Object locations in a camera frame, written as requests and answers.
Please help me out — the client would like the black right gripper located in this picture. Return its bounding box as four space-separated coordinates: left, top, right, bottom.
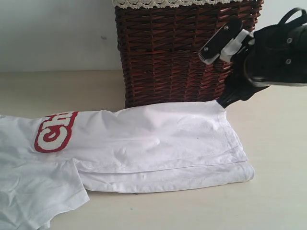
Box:
199 19 269 108

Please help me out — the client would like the white t-shirt red lettering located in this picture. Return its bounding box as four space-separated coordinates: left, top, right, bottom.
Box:
0 101 254 230

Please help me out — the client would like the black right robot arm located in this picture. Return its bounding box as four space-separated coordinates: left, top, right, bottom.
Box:
199 17 307 108

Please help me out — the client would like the dark brown wicker basket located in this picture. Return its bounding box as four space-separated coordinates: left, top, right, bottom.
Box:
114 0 263 107

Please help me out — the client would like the white lace fabric trim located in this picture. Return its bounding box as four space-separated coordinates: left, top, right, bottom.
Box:
112 0 233 9

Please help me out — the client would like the white tape on gripper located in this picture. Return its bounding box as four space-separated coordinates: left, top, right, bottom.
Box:
219 29 254 63

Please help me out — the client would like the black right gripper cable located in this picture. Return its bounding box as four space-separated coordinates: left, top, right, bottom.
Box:
277 6 307 26

